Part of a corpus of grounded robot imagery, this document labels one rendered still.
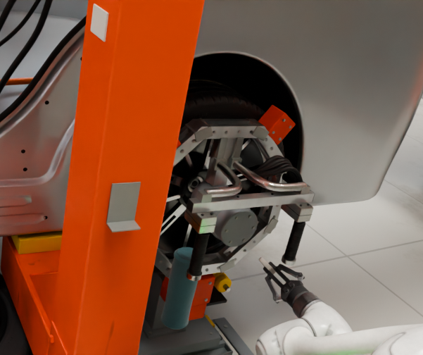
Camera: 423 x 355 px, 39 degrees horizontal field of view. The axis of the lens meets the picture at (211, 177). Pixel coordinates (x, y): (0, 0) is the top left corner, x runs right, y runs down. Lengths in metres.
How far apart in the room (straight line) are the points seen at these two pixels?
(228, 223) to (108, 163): 0.69
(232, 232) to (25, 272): 0.60
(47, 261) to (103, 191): 0.68
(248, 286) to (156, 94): 2.08
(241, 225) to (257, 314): 1.19
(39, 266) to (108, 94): 0.82
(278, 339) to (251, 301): 1.27
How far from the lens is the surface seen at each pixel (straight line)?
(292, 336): 1.72
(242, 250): 2.07
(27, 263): 1.80
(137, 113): 1.12
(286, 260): 1.88
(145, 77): 1.10
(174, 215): 1.97
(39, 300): 1.67
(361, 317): 3.16
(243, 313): 2.90
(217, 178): 1.85
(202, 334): 2.36
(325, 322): 1.81
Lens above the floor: 1.70
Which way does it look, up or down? 24 degrees down
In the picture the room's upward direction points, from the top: 13 degrees clockwise
